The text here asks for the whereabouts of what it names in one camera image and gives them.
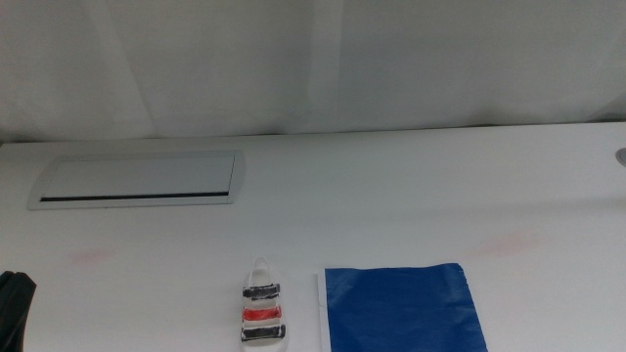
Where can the grey round desk grommet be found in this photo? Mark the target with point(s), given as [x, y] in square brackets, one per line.
[622, 157]

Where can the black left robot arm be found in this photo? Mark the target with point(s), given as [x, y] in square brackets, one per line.
[13, 308]

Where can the blue mat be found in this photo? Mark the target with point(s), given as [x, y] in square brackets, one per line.
[401, 313]

